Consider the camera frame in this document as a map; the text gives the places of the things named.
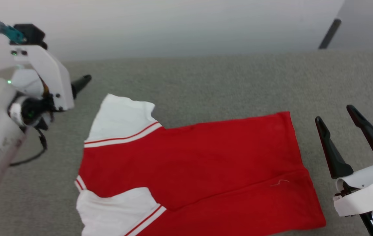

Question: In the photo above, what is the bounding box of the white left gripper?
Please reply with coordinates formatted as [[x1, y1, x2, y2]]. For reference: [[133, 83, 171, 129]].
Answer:
[[8, 44, 92, 130]]

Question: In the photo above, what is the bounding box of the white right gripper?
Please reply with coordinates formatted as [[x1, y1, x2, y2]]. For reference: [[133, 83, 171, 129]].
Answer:
[[315, 105, 373, 236]]

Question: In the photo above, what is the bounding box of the red white baseball shirt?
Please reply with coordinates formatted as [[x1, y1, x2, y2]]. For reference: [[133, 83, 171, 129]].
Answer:
[[74, 93, 326, 236]]

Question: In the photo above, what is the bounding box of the dark slanted pole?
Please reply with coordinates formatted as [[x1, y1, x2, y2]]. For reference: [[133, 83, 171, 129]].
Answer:
[[319, 18, 342, 50]]

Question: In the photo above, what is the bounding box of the thin black cable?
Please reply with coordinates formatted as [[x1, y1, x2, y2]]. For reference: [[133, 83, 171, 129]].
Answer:
[[10, 127, 48, 167]]

